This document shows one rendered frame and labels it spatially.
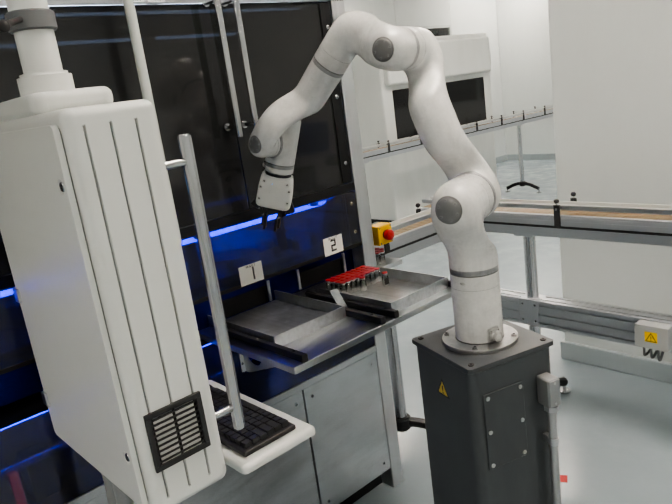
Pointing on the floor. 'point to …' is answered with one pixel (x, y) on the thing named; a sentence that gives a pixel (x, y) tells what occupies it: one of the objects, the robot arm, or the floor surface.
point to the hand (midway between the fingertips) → (270, 222)
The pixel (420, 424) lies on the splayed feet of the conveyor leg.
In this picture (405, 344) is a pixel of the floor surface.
